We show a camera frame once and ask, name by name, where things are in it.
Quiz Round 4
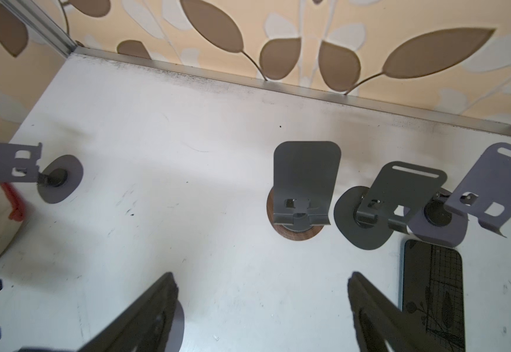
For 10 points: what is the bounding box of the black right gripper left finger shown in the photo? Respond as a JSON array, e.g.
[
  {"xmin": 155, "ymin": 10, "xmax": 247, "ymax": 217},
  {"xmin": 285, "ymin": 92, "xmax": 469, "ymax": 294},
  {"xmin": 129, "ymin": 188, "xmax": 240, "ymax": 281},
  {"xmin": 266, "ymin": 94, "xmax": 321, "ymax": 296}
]
[{"xmin": 79, "ymin": 272, "xmax": 179, "ymax": 351}]

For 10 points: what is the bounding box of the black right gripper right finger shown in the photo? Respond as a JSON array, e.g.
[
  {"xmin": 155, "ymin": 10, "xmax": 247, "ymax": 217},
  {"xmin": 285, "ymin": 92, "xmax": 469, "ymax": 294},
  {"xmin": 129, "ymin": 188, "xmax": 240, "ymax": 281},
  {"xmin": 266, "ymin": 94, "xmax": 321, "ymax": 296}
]
[{"xmin": 347, "ymin": 271, "xmax": 444, "ymax": 351}]

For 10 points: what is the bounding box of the black smartphone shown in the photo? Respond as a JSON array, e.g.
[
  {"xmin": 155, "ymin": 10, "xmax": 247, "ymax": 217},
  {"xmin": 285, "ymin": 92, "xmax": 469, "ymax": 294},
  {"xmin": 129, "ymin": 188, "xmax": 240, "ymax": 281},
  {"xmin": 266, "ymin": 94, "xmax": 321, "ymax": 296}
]
[{"xmin": 400, "ymin": 240, "xmax": 466, "ymax": 351}]

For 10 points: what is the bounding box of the grey phone stand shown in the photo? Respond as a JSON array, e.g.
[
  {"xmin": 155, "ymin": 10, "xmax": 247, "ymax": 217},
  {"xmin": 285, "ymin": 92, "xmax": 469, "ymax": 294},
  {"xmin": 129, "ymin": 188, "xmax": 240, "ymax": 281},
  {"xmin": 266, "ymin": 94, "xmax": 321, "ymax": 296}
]
[
  {"xmin": 164, "ymin": 301, "xmax": 185, "ymax": 352},
  {"xmin": 334, "ymin": 161, "xmax": 447, "ymax": 250},
  {"xmin": 0, "ymin": 142, "xmax": 84, "ymax": 204},
  {"xmin": 408, "ymin": 142, "xmax": 511, "ymax": 248}
]

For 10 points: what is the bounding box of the wooden base phone stand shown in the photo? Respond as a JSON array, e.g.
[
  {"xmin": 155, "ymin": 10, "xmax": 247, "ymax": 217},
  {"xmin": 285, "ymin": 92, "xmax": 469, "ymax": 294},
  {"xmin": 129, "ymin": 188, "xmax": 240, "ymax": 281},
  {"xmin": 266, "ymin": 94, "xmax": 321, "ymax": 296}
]
[{"xmin": 266, "ymin": 141, "xmax": 341, "ymax": 241}]

